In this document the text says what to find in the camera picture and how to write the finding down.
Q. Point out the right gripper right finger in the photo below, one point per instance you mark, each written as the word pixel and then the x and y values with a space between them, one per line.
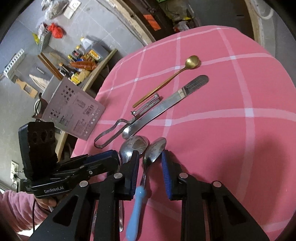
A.
pixel 171 171

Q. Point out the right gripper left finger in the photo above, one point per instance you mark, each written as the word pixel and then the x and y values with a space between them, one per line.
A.
pixel 130 172

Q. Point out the large steel spoon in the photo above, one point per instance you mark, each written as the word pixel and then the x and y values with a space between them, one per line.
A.
pixel 140 144

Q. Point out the blue handled spoon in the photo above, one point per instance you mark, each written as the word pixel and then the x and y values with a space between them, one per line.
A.
pixel 151 154

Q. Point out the left hand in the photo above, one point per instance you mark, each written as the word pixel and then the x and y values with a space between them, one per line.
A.
pixel 46 203

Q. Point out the steel grater file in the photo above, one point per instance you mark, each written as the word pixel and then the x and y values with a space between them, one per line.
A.
pixel 164 105

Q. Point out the steel peeler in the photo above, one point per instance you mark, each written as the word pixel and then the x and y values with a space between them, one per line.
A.
pixel 136 114

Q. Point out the white perforated utensil holder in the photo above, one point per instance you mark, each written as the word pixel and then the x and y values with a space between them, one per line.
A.
pixel 72 110

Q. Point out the pink checked tablecloth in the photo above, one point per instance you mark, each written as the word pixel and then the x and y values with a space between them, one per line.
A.
pixel 238 129

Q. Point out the hanging beige towel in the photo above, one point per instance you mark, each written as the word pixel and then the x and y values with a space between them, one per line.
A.
pixel 40 82

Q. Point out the wooden grater board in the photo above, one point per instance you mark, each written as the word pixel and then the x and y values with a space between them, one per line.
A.
pixel 28 89

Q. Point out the gold long spoon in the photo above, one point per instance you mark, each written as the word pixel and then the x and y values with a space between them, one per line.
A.
pixel 171 77

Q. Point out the orange snack packet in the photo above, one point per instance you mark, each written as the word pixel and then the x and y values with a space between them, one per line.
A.
pixel 86 65

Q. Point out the large oil jug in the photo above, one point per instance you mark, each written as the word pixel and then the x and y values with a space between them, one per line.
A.
pixel 94 49

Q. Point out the red plastic bag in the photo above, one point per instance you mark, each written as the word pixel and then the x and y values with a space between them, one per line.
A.
pixel 56 31

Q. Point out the white wall rack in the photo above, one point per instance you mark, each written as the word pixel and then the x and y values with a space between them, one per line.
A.
pixel 10 68

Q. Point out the grey wall basket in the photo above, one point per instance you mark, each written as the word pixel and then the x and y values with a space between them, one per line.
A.
pixel 44 40

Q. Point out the clear bag on wall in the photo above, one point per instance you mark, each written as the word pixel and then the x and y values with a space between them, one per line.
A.
pixel 53 8

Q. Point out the wall socket plate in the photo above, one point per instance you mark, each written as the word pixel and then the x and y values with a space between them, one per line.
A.
pixel 71 8

